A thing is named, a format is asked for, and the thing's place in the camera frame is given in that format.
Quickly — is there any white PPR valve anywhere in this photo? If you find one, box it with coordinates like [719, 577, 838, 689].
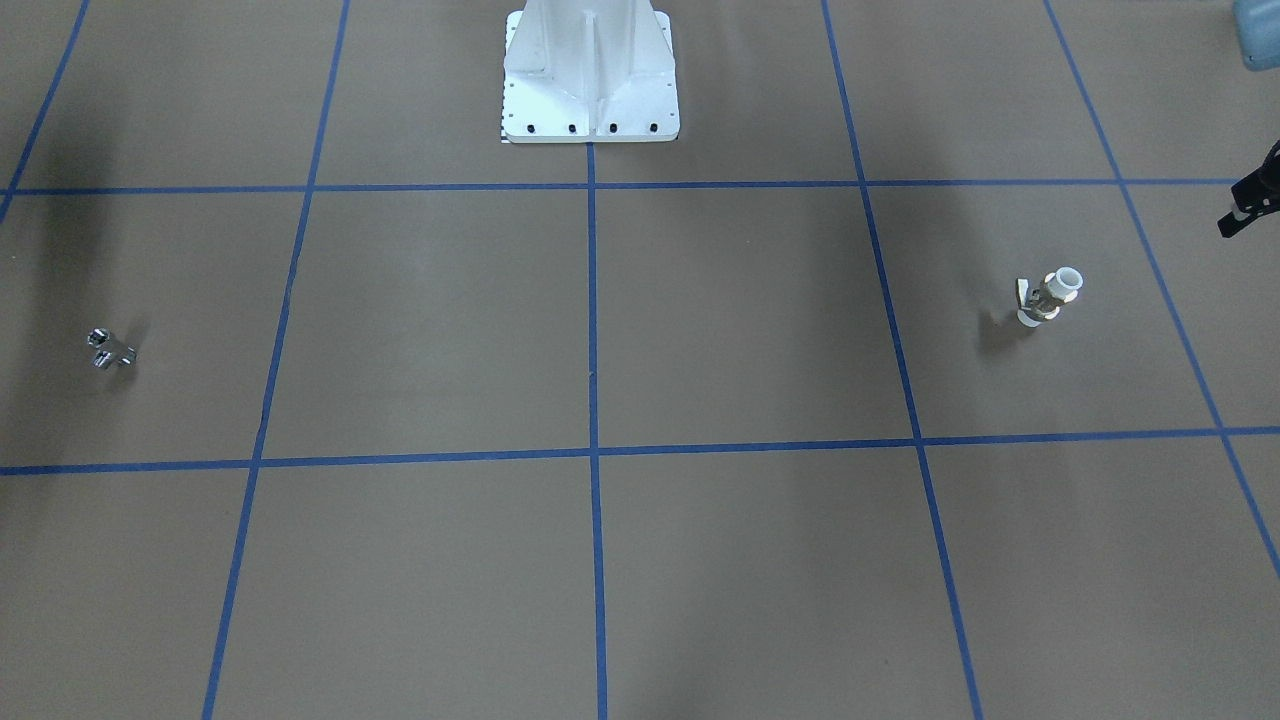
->
[1015, 266, 1085, 328]

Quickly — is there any chrome metal pipe fitting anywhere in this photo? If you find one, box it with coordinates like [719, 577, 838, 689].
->
[86, 328, 137, 370]

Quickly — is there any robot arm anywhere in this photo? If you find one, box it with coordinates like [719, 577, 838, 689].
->
[1231, 0, 1279, 72]

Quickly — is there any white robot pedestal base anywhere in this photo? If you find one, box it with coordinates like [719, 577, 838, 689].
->
[500, 1, 681, 143]

